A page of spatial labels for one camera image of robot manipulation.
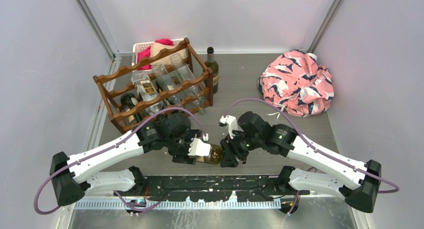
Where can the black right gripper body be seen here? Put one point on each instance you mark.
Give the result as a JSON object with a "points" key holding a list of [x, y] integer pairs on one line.
{"points": [[243, 143]]}

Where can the aluminium corner post left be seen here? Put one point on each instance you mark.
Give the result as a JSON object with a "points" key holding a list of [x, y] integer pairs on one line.
{"points": [[96, 28]]}

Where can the dark green bottle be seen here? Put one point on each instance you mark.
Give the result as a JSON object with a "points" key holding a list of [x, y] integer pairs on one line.
{"points": [[215, 156], [212, 63]]}

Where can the pink shark print cloth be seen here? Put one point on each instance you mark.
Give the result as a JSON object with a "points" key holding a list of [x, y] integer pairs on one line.
{"points": [[297, 85]]}

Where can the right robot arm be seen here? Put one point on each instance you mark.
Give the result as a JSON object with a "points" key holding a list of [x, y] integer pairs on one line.
{"points": [[351, 180]]}

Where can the aluminium frame rail front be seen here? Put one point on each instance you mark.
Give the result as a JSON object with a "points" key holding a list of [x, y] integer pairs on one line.
{"points": [[112, 200]]}

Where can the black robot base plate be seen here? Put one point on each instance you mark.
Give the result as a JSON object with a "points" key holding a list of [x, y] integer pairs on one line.
{"points": [[217, 188]]}

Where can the aluminium corner post right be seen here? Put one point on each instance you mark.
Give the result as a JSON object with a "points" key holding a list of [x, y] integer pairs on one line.
{"points": [[331, 13]]}

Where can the wooden wine rack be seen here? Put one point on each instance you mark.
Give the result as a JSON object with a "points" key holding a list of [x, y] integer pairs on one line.
{"points": [[113, 86]]}

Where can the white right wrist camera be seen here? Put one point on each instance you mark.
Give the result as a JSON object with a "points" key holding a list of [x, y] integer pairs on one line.
{"points": [[229, 122]]}

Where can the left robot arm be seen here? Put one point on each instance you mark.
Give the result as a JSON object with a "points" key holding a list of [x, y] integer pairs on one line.
{"points": [[77, 175]]}

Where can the aluminium corner post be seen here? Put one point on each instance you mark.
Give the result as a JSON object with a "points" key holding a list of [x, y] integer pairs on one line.
{"points": [[96, 28], [331, 13]]}

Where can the small clear glass bottle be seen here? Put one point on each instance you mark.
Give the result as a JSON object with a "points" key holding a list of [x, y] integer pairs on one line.
{"points": [[166, 83]]}

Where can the clear bottle with dark cap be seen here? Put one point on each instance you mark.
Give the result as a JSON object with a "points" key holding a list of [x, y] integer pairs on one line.
{"points": [[146, 89]]}

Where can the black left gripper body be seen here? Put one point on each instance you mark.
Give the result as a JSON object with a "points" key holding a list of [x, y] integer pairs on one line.
{"points": [[180, 144]]}

